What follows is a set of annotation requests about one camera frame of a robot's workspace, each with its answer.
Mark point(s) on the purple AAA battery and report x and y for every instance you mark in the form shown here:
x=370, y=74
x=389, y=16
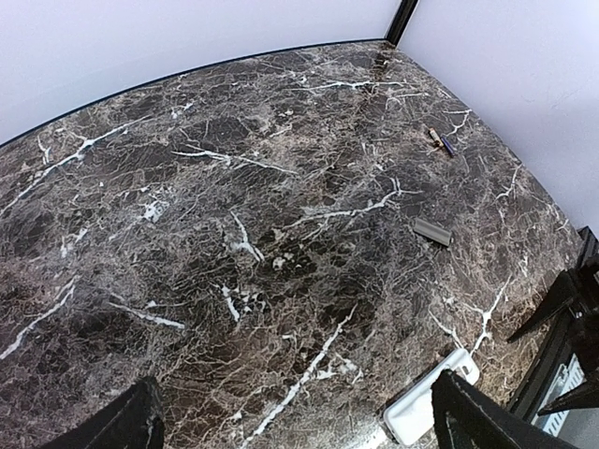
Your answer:
x=448, y=146

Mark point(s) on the gold AAA battery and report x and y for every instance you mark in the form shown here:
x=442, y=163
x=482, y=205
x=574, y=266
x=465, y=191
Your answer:
x=436, y=139

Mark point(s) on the right black frame post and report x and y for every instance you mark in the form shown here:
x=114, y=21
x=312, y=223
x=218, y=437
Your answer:
x=400, y=21

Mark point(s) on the black front rail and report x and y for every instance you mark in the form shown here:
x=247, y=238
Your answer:
x=568, y=356

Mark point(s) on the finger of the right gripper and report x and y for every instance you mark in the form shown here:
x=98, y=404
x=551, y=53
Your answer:
x=574, y=289
x=584, y=396

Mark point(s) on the grey battery cover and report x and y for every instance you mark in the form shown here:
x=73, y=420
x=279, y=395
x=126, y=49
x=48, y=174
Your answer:
x=432, y=232

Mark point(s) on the white remote control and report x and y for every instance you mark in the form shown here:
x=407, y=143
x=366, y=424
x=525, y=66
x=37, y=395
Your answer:
x=410, y=416

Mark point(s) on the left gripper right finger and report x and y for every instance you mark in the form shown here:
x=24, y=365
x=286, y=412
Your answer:
x=466, y=418

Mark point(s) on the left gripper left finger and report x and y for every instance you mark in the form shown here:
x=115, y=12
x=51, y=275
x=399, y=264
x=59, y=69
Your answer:
x=132, y=420

